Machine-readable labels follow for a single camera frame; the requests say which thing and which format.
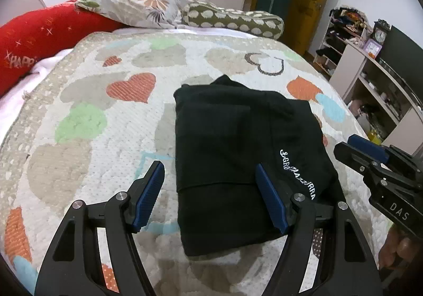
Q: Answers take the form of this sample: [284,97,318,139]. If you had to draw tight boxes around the black pants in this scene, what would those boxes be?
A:
[173,74,347,257]

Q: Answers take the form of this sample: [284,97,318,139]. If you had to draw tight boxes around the dark television screen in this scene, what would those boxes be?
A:
[380,25,423,92]

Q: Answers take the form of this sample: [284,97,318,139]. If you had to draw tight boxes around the cluttered shoe rack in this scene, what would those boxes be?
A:
[314,7,369,76]

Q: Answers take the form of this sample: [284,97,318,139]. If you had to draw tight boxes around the person's right hand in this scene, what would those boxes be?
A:
[378,223,423,283]

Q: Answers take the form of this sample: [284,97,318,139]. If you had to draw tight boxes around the olive spotted bolster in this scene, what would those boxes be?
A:
[181,1,285,40]

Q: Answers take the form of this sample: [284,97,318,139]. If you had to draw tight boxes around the white shelf cabinet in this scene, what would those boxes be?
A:
[342,40,423,158]

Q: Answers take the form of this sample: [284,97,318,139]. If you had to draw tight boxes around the dark mantel clock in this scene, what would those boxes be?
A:
[373,19,388,45]

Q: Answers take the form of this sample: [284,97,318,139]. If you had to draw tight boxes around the small pink clock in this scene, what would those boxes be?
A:
[364,40,382,57]

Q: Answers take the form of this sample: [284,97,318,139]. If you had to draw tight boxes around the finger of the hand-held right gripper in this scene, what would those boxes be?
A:
[334,143,377,181]
[347,134,390,163]

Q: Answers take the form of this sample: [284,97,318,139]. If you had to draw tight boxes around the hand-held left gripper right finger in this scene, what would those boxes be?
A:
[255,164,380,296]

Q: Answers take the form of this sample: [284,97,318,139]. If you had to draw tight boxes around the long red printed pillow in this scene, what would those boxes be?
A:
[0,0,123,96]

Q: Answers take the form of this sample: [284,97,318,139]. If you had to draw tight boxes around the floral pillow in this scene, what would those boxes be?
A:
[75,0,190,29]

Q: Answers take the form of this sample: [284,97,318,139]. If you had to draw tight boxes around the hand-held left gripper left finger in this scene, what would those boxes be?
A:
[34,161,165,296]

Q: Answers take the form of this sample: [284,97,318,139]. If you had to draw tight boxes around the heart patterned quilt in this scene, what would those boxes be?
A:
[0,30,397,296]

